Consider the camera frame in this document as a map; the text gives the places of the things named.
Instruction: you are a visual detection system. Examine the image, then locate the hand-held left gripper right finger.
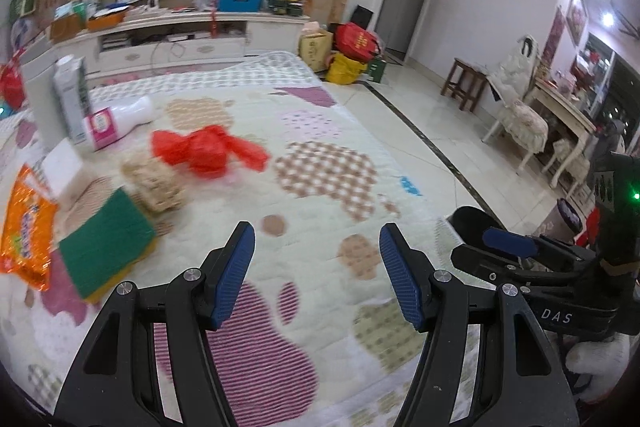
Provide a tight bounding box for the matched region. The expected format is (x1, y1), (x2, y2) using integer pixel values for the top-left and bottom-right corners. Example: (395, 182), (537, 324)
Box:
(378, 223), (581, 427)

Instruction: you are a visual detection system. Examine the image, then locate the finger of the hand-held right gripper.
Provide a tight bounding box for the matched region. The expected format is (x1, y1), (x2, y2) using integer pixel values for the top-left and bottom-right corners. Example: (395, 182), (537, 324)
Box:
(450, 243), (603, 294)
(481, 228), (597, 264)

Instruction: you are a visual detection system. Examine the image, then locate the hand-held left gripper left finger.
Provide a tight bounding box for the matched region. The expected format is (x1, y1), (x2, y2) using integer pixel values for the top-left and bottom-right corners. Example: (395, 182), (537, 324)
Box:
(52, 221), (257, 427)

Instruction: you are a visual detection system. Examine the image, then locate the black trash bin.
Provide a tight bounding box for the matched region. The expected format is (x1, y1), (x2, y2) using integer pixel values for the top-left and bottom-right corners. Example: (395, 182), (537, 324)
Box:
(446, 205), (507, 248)

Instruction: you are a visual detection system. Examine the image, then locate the tan textured pad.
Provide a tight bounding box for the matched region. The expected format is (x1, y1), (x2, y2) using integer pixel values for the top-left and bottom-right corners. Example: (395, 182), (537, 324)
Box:
(121, 155), (185, 214)

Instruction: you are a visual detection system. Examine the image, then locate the red plastic bag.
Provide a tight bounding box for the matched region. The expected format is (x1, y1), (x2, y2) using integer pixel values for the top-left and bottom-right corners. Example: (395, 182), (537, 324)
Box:
(151, 124), (271, 180)

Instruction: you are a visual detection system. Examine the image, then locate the green and yellow sponge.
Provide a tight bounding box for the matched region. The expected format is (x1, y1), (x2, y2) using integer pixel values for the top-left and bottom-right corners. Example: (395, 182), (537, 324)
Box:
(57, 187), (158, 305)

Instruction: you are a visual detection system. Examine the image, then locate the white paper piece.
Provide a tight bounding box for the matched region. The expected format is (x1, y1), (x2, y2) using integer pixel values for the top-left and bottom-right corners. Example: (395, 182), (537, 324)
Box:
(42, 139), (87, 200)

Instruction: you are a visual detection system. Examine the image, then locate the orange snack packet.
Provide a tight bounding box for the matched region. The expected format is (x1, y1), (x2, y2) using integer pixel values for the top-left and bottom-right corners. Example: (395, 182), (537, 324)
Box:
(0, 164), (58, 292)

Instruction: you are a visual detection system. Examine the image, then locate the purple storage bin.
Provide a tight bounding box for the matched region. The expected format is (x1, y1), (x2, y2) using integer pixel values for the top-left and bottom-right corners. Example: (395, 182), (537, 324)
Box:
(556, 199), (583, 233)

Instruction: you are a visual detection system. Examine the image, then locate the red garment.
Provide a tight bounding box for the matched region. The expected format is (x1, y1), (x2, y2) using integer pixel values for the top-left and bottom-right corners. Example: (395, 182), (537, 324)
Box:
(575, 207), (601, 248)

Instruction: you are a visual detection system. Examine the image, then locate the patchwork printed blanket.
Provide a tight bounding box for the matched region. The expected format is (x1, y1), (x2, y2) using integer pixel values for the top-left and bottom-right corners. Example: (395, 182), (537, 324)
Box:
(0, 51), (481, 427)

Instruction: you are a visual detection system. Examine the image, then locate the white lace stool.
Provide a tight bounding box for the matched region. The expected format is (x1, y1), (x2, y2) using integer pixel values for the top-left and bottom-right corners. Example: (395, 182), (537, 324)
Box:
(542, 139), (591, 200)

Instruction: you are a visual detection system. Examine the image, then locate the white chair with floral cushion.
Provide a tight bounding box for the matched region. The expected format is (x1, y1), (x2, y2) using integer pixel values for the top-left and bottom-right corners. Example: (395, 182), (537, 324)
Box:
(482, 52), (551, 172)

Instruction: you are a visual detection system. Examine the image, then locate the white dressing table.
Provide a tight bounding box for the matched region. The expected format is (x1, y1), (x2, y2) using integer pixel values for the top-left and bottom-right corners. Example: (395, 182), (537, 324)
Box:
(525, 79), (598, 188)

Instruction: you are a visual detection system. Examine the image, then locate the grey hanging jacket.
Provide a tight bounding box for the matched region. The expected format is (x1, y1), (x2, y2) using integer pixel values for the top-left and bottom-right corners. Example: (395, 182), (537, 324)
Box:
(597, 117), (628, 158)

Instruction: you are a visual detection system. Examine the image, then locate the dark wooden stool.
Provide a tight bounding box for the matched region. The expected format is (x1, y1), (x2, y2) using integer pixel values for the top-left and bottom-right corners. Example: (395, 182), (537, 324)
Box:
(441, 58), (488, 112)

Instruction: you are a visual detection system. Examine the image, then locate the white puffer jacket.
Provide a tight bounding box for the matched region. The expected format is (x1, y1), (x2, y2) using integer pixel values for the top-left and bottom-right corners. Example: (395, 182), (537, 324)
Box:
(487, 34), (538, 100)

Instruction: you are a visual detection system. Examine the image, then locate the glass balcony door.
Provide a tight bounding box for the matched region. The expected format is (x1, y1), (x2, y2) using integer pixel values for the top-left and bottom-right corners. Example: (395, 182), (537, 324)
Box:
(600, 54), (640, 128)

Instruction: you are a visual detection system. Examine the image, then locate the white bottle with pink label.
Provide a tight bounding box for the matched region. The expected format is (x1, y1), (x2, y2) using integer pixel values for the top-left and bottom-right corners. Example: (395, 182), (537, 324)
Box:
(82, 96), (156, 151)

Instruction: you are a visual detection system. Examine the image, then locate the green box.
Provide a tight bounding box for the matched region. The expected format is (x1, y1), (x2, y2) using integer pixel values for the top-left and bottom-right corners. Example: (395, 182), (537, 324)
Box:
(367, 57), (388, 84)

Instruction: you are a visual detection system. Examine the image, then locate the yellow bag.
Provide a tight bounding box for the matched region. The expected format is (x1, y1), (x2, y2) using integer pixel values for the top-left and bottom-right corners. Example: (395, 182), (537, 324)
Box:
(326, 52), (368, 85)

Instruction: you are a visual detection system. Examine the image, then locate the beige paper bag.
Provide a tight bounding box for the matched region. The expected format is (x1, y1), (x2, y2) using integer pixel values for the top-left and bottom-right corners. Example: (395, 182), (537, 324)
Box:
(299, 29), (335, 72)

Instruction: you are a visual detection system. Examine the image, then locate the red duffel bag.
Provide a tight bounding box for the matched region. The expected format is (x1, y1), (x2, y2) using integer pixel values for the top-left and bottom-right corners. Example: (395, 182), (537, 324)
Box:
(334, 22), (381, 60)

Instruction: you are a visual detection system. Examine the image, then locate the white milk carton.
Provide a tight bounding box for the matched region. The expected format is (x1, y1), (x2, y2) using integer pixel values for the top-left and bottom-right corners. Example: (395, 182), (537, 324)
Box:
(52, 55), (92, 145)

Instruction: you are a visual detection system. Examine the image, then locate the white TV cabinet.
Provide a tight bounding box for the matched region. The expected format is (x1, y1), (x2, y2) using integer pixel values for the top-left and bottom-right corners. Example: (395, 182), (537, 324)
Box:
(20, 14), (311, 78)

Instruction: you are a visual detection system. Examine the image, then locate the black bag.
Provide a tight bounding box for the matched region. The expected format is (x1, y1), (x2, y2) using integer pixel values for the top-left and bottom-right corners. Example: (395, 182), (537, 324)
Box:
(350, 5), (375, 30)

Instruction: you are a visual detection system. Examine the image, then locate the dark green crate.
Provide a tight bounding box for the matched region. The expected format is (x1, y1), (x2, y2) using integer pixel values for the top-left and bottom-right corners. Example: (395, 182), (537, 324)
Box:
(267, 0), (306, 16)

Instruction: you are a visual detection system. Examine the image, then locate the blue basket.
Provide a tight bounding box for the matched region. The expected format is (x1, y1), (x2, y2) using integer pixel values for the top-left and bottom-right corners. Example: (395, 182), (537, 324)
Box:
(217, 0), (263, 14)

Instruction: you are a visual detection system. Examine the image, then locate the orange tray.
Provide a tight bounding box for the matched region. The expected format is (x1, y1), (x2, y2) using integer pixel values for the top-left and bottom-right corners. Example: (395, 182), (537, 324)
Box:
(87, 9), (130, 32)

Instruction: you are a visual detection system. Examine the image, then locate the red shiny bag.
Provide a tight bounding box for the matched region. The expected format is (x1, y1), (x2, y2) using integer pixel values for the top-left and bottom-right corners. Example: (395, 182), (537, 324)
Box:
(0, 62), (25, 110)

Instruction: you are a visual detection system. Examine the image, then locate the brown paper bag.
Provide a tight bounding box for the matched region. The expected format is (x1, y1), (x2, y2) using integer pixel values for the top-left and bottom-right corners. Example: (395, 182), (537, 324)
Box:
(50, 14), (86, 42)

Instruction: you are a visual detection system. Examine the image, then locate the red wall hanging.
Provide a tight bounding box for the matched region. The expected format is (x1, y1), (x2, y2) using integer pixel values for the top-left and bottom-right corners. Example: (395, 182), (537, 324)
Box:
(542, 7), (566, 68)

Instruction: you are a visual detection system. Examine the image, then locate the black power cable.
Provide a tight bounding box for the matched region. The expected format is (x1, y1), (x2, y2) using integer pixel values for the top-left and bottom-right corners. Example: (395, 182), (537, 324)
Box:
(150, 39), (186, 72)

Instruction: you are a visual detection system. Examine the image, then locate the framed wall painting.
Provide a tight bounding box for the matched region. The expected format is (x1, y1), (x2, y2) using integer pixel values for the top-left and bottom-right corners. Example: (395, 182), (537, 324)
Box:
(567, 0), (590, 45)

